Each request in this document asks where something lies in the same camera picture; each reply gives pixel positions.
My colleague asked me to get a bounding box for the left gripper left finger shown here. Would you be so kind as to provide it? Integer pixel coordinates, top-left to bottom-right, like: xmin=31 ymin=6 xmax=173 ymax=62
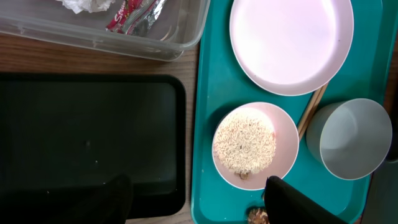
xmin=46 ymin=175 xmax=133 ymax=224

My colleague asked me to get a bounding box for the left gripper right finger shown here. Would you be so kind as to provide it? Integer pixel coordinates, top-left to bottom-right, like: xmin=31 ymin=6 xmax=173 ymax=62
xmin=264 ymin=175 xmax=346 ymax=224

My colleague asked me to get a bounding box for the small white bowl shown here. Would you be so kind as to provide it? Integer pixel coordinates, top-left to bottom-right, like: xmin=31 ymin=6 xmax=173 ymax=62
xmin=212 ymin=102 xmax=299 ymax=191

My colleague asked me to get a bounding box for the pile of rice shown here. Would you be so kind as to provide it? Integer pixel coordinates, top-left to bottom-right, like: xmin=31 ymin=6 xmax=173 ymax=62
xmin=213 ymin=108 xmax=276 ymax=175

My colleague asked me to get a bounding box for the red snack wrapper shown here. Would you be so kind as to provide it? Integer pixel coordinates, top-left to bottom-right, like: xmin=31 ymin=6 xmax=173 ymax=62
xmin=106 ymin=0 xmax=167 ymax=37

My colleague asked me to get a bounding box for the white tissue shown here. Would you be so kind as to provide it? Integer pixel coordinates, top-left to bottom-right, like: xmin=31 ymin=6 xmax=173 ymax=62
xmin=57 ymin=0 xmax=116 ymax=14

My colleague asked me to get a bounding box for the brown food scrap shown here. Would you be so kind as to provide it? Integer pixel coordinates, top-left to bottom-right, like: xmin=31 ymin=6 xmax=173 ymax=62
xmin=247 ymin=208 xmax=269 ymax=224

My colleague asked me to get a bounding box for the black plastic tray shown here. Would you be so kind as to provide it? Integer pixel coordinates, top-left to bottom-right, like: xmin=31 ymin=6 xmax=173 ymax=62
xmin=1 ymin=73 xmax=186 ymax=223

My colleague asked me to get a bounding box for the wooden chopstick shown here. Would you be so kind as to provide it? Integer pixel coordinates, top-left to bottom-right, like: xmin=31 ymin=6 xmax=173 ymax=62
xmin=298 ymin=83 xmax=328 ymax=140
xmin=297 ymin=87 xmax=323 ymax=138

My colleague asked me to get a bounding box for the teal serving tray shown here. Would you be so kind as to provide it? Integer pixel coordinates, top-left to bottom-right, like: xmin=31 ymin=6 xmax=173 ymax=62
xmin=191 ymin=0 xmax=397 ymax=224

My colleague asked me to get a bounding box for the large white plate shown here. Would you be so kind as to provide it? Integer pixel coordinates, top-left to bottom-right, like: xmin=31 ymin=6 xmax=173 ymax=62
xmin=229 ymin=0 xmax=354 ymax=96

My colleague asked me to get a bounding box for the clear plastic bin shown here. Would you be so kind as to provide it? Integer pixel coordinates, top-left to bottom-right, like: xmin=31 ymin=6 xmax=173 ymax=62
xmin=1 ymin=0 xmax=210 ymax=62

